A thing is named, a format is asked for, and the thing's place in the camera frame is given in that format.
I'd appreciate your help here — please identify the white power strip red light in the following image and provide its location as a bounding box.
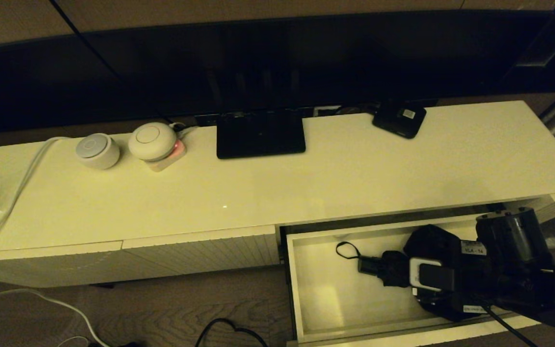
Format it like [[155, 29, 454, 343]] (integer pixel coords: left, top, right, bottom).
[[145, 140, 187, 173]]

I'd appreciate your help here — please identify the black set-top box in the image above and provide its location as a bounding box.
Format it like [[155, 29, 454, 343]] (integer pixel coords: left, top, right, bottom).
[[372, 102, 427, 139]]

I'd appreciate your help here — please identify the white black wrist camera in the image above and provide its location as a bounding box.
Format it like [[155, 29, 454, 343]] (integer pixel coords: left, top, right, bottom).
[[409, 258, 456, 293]]

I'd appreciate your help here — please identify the thin black wall cable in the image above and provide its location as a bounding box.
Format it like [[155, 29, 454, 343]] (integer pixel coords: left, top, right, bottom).
[[50, 0, 173, 122]]

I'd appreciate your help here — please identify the white dome-shaped device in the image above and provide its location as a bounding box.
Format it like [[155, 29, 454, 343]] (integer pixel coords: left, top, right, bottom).
[[128, 122, 178, 162]]

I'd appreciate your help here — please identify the black umbrella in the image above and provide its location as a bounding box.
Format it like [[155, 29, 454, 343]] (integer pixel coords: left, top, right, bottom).
[[336, 224, 466, 290]]

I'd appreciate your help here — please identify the black floor cable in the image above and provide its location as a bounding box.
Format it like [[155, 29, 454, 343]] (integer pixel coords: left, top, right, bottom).
[[196, 318, 268, 347]]

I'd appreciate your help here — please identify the white power cable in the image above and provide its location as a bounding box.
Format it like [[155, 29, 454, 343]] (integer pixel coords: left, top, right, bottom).
[[0, 137, 109, 347]]

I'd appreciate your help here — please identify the black television base plate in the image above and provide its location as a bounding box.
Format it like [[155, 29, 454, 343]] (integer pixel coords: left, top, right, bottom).
[[216, 110, 306, 160]]

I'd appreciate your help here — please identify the black flat television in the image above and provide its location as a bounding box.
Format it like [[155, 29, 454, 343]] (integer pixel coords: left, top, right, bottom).
[[0, 12, 555, 135]]

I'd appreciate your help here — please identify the white pull-out drawer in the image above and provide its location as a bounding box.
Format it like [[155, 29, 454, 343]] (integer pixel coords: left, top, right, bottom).
[[280, 212, 555, 347]]

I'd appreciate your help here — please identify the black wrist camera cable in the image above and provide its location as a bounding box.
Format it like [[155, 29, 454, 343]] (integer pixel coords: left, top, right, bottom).
[[486, 306, 541, 347]]

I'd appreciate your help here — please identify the white speaker with grey top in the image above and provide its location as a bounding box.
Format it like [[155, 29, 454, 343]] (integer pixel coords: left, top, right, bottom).
[[75, 133, 120, 170]]

